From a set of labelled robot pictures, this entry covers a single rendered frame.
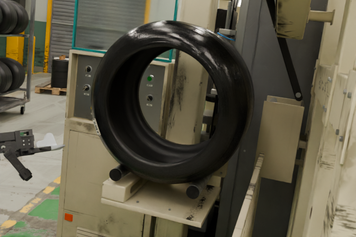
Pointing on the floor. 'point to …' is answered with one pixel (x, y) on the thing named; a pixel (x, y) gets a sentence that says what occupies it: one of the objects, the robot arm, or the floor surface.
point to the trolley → (21, 17)
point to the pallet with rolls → (56, 77)
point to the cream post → (190, 75)
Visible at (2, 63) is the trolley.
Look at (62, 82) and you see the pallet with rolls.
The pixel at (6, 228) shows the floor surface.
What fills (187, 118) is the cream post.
